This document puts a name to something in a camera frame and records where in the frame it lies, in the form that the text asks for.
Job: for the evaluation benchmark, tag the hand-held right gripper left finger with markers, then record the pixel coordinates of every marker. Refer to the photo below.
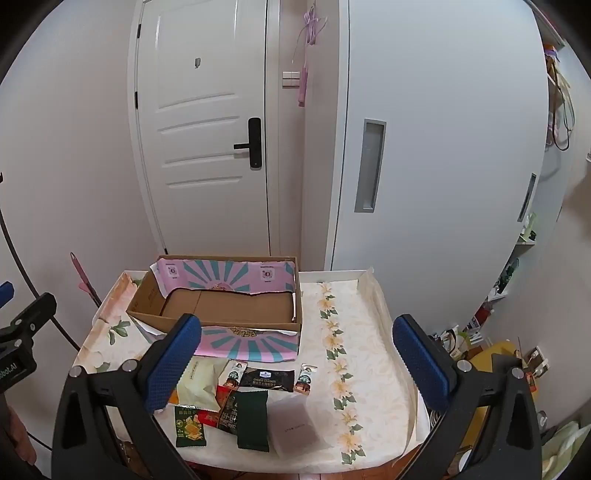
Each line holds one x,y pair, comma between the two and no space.
173,364

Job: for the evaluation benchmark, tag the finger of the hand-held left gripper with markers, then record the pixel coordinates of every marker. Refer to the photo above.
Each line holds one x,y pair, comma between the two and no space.
34,314
5,293

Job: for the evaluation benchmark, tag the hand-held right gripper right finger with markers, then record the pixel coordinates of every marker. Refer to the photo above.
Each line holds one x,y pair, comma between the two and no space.
420,364

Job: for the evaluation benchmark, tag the pale green snack packet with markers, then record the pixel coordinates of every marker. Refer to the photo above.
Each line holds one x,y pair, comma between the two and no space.
199,383

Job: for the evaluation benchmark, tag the cardboard box with pink lining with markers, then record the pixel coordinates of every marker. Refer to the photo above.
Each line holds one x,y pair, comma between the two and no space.
221,307

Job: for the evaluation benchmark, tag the white translucent packet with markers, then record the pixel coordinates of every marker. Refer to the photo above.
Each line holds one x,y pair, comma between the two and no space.
295,427

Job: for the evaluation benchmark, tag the person's left hand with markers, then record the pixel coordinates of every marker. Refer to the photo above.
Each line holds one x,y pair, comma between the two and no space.
23,436

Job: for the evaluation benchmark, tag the pile of mixed packages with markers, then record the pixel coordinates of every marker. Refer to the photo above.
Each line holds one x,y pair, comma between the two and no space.
455,341

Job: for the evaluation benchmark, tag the floral table cover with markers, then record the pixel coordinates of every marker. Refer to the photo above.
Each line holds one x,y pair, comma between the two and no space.
369,332

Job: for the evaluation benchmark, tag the brown coffee sachet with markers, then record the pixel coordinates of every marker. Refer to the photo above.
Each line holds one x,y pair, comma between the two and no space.
233,373
304,379

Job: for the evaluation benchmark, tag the green cracker packet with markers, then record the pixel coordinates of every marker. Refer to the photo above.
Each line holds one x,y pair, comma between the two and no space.
190,427

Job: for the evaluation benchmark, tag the red black snack packet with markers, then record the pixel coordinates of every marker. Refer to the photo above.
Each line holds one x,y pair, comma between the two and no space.
228,413

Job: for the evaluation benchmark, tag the red fire extinguisher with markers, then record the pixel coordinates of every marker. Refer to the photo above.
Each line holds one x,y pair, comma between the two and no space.
481,316

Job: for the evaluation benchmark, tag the dark green snack packet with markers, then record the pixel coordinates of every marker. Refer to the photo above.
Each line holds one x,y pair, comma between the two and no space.
253,420

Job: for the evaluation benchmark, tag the white shelf unit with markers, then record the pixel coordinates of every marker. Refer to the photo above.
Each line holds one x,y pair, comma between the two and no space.
526,249

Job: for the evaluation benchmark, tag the light green cloth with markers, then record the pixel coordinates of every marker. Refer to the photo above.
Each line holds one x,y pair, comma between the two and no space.
563,445

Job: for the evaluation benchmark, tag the white door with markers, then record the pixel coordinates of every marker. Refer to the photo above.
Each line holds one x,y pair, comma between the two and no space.
203,138

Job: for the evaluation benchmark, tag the white wardrobe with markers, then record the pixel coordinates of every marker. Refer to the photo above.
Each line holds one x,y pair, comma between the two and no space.
438,115

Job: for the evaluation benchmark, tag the hanging tote bag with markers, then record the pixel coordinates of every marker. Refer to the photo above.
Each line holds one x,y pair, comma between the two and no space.
559,106

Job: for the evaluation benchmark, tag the white wall socket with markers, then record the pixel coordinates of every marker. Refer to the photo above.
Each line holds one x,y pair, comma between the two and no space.
536,360

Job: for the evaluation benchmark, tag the white light switch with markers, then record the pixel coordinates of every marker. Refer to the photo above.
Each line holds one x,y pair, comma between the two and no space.
291,79

